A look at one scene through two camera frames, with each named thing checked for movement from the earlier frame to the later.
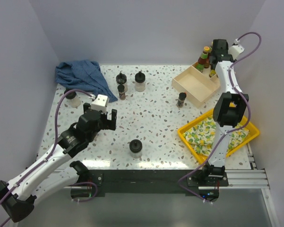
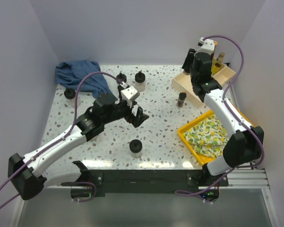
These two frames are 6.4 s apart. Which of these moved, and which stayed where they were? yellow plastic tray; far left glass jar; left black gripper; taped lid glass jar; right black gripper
Moved: left black gripper; right black gripper
Stayed: yellow plastic tray; taped lid glass jar; far left glass jar
